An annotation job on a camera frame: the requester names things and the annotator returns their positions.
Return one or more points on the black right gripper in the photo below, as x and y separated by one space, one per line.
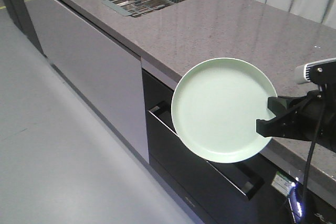
317 108

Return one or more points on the light green round plate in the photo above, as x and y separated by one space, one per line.
215 107

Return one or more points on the green metal dish drying rack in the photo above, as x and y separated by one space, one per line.
137 8

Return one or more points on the black dishwasher drawer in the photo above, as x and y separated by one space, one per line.
263 189

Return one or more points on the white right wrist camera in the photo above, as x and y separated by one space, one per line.
318 72

